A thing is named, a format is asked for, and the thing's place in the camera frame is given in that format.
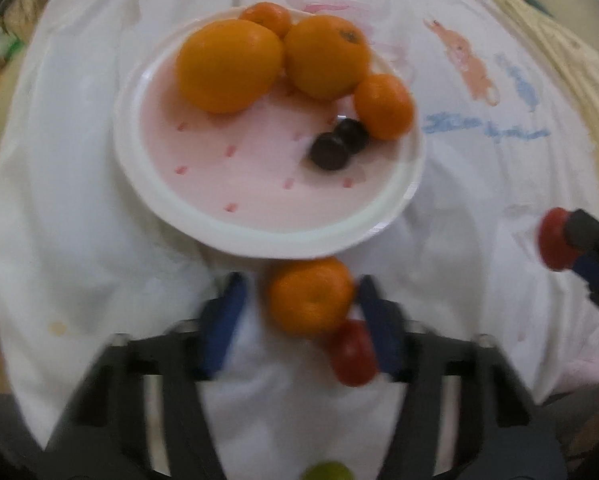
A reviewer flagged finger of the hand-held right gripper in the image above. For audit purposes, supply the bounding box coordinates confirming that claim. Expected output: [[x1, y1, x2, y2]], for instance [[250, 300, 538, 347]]
[[569, 252, 599, 328], [564, 209, 599, 267]]

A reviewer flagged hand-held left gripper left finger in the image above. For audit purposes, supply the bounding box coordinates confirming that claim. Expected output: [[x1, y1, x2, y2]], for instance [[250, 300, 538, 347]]
[[49, 272, 250, 480]]

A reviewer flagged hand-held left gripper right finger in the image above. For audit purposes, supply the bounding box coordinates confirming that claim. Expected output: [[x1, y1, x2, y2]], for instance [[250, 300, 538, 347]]
[[357, 275, 567, 480]]

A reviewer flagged red tomato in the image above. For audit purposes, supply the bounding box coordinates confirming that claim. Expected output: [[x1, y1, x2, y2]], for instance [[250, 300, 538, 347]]
[[537, 207, 583, 272], [327, 320, 380, 387]]

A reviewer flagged small tangerine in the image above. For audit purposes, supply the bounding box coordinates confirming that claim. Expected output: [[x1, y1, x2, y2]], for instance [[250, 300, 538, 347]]
[[354, 74, 415, 141], [239, 2, 294, 38], [268, 256, 356, 338]]

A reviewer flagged pink strawberry plate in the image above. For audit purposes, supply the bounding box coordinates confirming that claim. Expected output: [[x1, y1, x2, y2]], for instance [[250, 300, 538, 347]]
[[113, 6, 427, 261]]

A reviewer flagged green tomato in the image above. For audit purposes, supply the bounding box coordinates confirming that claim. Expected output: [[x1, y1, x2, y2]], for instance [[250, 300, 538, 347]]
[[302, 461, 355, 480]]

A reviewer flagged dark purple plum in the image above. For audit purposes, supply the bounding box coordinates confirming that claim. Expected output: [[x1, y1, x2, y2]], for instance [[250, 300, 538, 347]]
[[309, 132, 351, 171], [335, 118, 370, 153]]

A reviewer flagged large orange with stem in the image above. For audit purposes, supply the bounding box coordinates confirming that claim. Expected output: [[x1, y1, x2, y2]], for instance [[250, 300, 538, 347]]
[[284, 14, 371, 101]]

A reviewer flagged pink cloth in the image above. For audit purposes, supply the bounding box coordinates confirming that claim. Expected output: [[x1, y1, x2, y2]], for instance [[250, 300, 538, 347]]
[[562, 310, 599, 393]]

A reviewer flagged white printed bedsheet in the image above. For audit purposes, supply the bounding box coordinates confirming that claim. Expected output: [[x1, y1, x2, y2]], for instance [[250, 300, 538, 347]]
[[0, 0, 599, 456]]

